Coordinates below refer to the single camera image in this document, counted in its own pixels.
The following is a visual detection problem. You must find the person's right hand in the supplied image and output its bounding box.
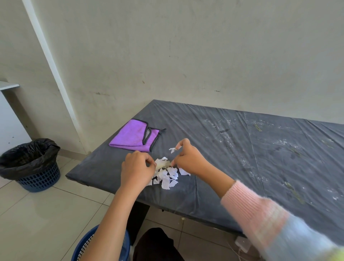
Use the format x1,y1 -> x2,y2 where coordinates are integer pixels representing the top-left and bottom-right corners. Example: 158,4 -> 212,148
171,138 -> 213,178

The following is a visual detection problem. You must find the person's left hand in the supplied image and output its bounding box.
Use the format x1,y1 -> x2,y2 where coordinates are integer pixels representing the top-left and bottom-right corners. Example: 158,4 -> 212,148
120,150 -> 157,190

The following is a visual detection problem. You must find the white paper piece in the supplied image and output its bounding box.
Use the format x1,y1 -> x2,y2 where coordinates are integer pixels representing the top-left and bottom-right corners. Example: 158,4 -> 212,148
155,159 -> 173,170

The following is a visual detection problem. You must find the person's left forearm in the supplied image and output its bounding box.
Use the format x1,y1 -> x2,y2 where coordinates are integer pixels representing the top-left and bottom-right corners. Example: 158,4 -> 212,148
85,185 -> 151,261

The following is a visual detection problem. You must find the person's right forearm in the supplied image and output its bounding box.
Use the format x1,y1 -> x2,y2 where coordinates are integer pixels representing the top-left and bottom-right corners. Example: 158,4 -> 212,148
196,168 -> 344,261

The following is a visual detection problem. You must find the pile of torn paper scraps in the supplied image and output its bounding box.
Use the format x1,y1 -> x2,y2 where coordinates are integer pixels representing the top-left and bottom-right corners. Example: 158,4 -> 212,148
146,157 -> 191,190

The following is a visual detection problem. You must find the purple microfiber cloth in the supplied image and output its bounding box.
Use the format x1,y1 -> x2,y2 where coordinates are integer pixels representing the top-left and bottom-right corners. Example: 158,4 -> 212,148
109,119 -> 167,153

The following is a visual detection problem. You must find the black table leg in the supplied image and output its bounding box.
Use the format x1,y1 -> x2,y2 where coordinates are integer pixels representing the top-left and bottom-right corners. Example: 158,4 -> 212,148
126,200 -> 151,246

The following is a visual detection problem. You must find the grey plastic table cover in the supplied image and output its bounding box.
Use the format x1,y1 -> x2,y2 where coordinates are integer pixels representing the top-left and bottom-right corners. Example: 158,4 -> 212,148
65,100 -> 344,246

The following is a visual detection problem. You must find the person's black trouser leg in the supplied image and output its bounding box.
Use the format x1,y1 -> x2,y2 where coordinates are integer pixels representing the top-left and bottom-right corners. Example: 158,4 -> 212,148
133,228 -> 185,261

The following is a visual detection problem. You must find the white block under table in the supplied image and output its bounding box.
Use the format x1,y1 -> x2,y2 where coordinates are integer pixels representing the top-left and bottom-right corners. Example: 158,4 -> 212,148
235,237 -> 252,254

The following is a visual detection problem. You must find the blue plastic waste basket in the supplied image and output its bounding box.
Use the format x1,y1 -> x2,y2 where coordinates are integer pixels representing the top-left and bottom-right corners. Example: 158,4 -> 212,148
15,161 -> 61,193

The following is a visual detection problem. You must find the black bin liner bag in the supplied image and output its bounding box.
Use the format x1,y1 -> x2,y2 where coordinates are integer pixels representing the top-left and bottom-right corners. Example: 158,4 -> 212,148
0,138 -> 61,181

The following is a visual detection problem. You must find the white cabinet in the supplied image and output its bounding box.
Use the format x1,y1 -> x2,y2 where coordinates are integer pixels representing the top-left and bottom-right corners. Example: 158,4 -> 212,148
0,81 -> 32,157

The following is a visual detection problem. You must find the white wall conduit strip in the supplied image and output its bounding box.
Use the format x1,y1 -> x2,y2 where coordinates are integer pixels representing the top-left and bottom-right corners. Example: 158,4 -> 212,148
21,0 -> 87,154

